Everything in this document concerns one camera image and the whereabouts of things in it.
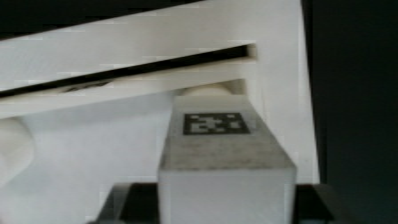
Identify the white table leg with tag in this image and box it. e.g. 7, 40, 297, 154
158, 84, 297, 224

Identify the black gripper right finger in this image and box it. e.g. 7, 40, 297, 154
293, 184, 363, 224

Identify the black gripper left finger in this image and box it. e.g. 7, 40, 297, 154
87, 183, 160, 224

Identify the white square tabletop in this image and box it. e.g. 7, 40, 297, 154
0, 44, 320, 224

